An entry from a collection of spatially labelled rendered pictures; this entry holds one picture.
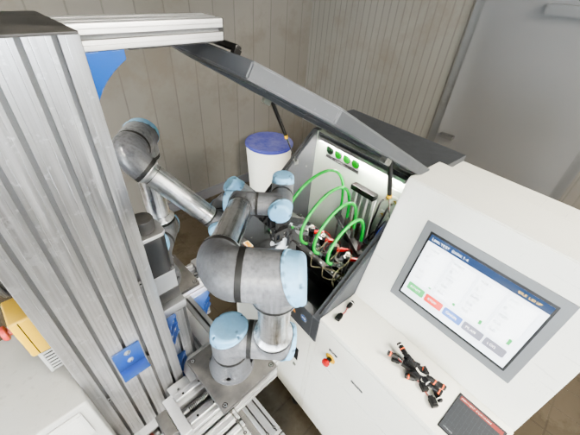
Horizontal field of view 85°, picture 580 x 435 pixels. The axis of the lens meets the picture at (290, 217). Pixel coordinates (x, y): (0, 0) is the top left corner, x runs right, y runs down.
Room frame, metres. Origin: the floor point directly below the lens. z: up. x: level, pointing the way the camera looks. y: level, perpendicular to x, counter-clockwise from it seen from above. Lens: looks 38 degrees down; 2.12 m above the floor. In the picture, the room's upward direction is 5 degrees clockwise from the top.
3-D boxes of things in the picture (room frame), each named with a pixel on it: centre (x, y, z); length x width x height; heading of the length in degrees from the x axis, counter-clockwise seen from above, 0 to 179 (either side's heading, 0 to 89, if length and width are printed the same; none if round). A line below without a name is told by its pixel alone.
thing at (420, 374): (0.58, -0.50, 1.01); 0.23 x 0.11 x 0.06; 42
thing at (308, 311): (1.06, 0.06, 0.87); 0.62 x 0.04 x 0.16; 42
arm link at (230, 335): (0.54, 0.15, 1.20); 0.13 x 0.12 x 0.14; 91
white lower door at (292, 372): (1.05, 0.07, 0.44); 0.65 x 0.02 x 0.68; 42
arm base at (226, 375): (0.54, 0.16, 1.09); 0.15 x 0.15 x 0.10
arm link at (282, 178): (0.92, 0.03, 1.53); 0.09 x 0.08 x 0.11; 1
